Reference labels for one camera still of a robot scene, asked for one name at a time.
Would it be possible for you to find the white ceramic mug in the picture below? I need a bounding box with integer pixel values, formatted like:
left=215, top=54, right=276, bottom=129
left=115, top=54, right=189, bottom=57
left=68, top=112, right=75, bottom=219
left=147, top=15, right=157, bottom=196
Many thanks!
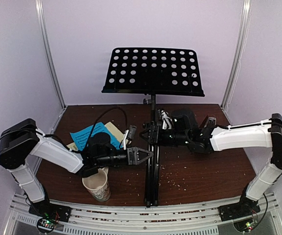
left=82, top=167, right=111, bottom=202

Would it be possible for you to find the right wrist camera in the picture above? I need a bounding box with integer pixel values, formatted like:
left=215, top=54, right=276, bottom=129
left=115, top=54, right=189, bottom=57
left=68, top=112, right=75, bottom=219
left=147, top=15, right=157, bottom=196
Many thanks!
left=156, top=109, right=173, bottom=130

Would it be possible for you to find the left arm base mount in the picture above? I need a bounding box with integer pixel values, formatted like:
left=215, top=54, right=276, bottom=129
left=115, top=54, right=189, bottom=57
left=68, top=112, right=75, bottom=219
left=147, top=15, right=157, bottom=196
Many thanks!
left=28, top=201, right=72, bottom=235

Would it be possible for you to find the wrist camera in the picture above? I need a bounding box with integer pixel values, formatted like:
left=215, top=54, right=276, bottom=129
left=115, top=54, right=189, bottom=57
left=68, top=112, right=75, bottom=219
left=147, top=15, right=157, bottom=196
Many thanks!
left=156, top=109, right=173, bottom=130
left=121, top=125, right=137, bottom=150

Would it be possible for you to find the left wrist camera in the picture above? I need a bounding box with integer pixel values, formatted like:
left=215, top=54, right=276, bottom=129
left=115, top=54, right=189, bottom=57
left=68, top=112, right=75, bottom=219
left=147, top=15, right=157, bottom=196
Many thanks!
left=121, top=125, right=137, bottom=150

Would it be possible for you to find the right aluminium corner post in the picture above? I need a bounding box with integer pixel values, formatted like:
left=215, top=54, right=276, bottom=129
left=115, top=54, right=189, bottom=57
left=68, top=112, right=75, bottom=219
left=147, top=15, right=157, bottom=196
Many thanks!
left=221, top=0, right=253, bottom=112

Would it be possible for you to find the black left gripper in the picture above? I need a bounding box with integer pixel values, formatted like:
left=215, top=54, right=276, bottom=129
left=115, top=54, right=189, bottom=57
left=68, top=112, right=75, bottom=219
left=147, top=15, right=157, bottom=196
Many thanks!
left=96, top=146, right=154, bottom=167

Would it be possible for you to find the black music stand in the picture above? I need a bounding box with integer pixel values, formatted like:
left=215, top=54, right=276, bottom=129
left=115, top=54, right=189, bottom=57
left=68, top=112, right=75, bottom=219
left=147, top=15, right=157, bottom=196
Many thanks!
left=102, top=47, right=205, bottom=208

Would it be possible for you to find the blue sheet music page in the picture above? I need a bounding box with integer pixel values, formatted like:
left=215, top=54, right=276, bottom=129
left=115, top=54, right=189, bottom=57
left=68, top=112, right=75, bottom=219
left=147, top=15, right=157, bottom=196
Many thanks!
left=69, top=121, right=122, bottom=151

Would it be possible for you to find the red wooden metronome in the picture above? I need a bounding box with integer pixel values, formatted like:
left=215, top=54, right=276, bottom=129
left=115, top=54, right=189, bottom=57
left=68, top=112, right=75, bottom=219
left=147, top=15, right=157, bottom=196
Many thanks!
left=204, top=117, right=217, bottom=128

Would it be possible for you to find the left aluminium corner post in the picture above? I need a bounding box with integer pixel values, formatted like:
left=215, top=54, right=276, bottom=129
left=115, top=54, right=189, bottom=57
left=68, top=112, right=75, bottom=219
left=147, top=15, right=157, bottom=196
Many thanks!
left=35, top=0, right=66, bottom=109

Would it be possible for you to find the aluminium corner post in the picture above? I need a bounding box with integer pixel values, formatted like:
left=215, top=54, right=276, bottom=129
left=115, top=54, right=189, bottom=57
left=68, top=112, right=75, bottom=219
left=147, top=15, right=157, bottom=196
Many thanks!
left=221, top=0, right=253, bottom=112
left=35, top=0, right=66, bottom=109

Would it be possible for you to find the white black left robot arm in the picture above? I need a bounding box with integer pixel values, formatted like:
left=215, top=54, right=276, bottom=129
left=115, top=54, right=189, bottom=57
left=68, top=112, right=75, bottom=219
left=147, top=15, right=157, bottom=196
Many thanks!
left=0, top=118, right=154, bottom=217

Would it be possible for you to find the yellow sheet music page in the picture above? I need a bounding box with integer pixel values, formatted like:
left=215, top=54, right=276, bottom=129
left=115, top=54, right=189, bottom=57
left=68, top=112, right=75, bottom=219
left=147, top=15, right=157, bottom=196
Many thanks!
left=66, top=121, right=126, bottom=150

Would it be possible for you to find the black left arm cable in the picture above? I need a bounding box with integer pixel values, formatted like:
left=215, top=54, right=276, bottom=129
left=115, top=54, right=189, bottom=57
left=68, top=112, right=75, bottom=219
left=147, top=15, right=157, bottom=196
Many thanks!
left=89, top=106, right=128, bottom=140

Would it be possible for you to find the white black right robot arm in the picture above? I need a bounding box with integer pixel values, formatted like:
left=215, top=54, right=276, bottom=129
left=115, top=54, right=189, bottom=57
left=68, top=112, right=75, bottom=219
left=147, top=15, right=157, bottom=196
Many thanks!
left=140, top=109, right=282, bottom=216

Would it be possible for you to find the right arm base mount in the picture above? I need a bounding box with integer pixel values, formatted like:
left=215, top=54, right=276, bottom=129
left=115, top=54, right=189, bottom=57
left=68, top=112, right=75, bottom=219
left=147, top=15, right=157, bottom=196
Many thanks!
left=218, top=202, right=260, bottom=233

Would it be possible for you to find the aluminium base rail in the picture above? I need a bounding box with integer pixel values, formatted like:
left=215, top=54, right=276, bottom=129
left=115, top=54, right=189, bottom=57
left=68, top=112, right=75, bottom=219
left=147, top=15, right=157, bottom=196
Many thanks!
left=8, top=192, right=282, bottom=235

